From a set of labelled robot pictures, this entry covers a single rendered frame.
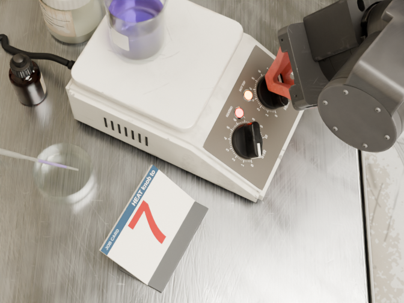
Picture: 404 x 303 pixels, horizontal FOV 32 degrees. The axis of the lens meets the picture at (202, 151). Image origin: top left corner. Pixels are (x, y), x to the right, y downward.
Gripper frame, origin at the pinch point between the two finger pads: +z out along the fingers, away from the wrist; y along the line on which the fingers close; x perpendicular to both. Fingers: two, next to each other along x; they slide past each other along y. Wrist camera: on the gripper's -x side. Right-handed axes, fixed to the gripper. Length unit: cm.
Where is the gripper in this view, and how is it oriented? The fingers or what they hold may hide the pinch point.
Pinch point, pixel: (277, 80)
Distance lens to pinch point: 64.5
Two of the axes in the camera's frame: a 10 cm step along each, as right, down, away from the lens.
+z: -5.0, 1.2, 8.6
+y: -8.3, 2.1, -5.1
